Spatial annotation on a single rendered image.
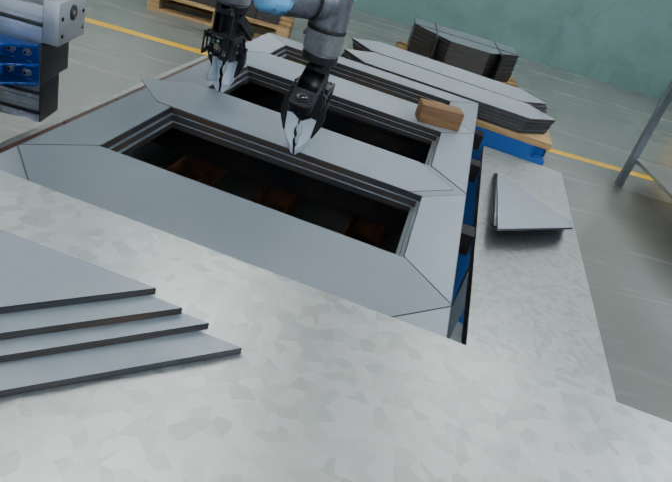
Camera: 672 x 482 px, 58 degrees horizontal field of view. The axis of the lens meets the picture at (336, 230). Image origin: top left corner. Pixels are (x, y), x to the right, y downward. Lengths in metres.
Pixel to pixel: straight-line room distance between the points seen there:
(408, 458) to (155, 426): 0.16
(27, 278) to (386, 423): 0.26
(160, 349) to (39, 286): 0.09
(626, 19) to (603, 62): 0.57
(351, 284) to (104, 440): 0.58
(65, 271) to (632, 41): 8.70
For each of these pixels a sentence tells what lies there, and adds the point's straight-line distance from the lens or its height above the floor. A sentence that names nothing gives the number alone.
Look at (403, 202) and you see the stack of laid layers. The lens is 1.26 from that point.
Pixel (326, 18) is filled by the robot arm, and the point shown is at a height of 1.13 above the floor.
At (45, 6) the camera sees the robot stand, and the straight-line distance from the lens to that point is 1.43.
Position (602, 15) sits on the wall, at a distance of 8.76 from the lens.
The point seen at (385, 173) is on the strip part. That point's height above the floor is 0.85.
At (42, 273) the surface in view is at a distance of 0.46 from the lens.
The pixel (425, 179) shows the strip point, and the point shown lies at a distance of 1.34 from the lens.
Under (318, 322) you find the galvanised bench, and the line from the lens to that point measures 0.50.
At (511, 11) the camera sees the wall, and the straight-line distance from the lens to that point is 8.44.
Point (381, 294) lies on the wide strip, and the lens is 0.91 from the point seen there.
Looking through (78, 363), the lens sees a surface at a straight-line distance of 0.42.
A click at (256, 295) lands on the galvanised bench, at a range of 0.51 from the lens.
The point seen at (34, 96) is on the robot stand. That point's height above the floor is 0.78.
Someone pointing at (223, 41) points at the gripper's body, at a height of 0.99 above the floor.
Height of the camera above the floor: 1.35
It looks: 29 degrees down
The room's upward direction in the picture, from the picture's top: 17 degrees clockwise
